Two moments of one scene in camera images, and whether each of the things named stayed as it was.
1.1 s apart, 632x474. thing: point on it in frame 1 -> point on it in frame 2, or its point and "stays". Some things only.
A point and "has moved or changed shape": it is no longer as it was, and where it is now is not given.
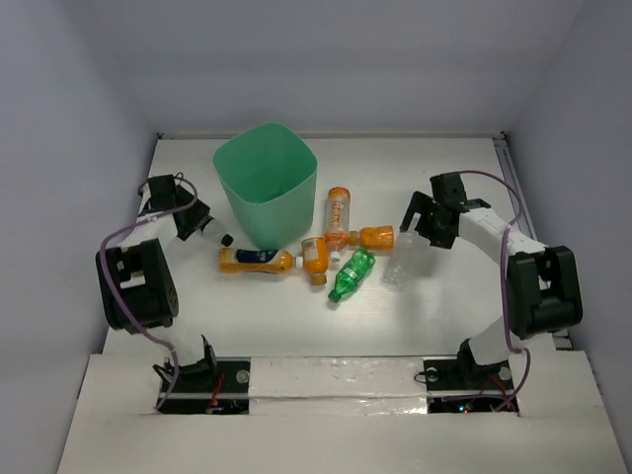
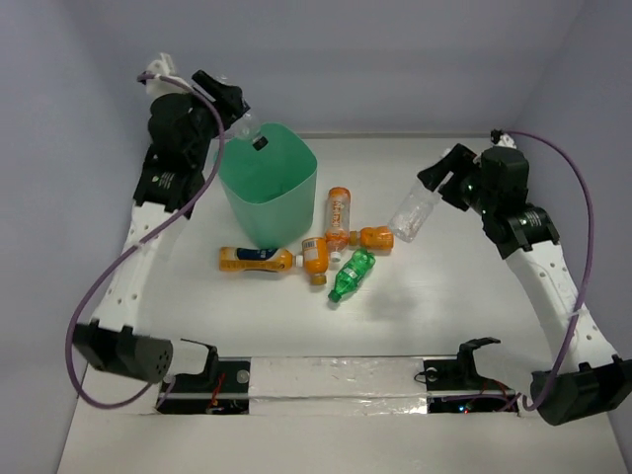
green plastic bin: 271,177 stays
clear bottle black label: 216,230 -> 248,129
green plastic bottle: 352,273 stays
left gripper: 198,215 -> 223,97
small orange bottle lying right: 377,237 stays
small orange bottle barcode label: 316,259 stays
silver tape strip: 337,385 stays
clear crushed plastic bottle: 410,260 has moved or changed shape
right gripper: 420,203 -> 459,159
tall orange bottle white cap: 338,220 stays
